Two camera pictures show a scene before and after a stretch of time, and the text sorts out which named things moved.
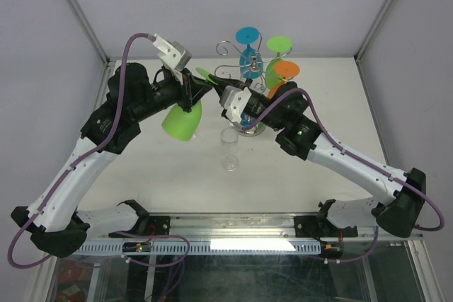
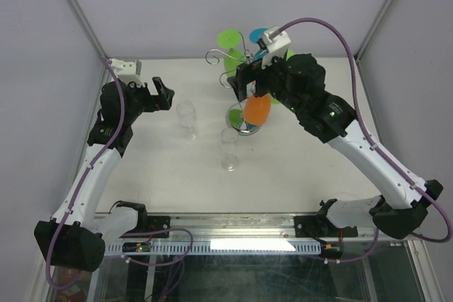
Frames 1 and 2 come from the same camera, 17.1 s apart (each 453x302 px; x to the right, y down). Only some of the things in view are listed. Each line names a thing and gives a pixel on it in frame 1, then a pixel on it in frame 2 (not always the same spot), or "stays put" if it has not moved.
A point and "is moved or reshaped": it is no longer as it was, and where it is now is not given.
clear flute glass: (229, 137) stays put
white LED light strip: (274, 245) stays put
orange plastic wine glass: (284, 68) is moved or reshaped
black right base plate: (307, 226) stays put
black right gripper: (221, 83) -> (247, 73)
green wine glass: (182, 125) -> (233, 59)
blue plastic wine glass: (250, 61) is moved or reshaped
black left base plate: (153, 225) stays put
